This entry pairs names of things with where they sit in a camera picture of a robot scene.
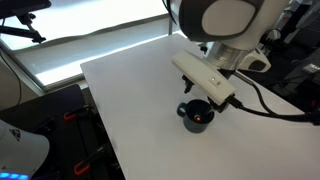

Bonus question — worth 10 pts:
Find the orange handled clamp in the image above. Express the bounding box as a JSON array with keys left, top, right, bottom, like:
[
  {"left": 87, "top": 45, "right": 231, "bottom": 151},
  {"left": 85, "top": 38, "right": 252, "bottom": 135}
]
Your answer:
[
  {"left": 73, "top": 145, "right": 109, "bottom": 177},
  {"left": 63, "top": 105, "right": 93, "bottom": 122}
]

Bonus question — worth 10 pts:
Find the dark blue mug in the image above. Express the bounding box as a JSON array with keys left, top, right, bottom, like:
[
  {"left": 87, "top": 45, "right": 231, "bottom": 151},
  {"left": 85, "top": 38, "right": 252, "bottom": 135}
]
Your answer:
[{"left": 176, "top": 98, "right": 216, "bottom": 135}]

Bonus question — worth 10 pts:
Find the black side table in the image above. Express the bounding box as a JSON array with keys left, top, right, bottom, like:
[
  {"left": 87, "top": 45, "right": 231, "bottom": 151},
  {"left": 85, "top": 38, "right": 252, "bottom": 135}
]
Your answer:
[{"left": 0, "top": 83, "right": 126, "bottom": 180}]

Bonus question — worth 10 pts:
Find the black camera cable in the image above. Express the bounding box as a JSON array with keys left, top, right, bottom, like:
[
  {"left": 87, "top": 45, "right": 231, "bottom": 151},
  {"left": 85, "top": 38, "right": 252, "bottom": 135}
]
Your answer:
[{"left": 229, "top": 70, "right": 320, "bottom": 126}]

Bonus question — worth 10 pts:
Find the white device with blue lights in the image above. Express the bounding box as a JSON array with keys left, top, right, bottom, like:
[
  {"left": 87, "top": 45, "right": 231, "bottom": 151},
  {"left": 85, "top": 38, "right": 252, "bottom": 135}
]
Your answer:
[{"left": 0, "top": 119, "right": 51, "bottom": 180}]

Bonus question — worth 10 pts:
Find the grey window frame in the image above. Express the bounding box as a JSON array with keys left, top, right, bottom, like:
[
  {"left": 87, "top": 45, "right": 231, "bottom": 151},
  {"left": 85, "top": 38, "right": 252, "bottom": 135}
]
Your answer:
[{"left": 0, "top": 0, "right": 188, "bottom": 93}]

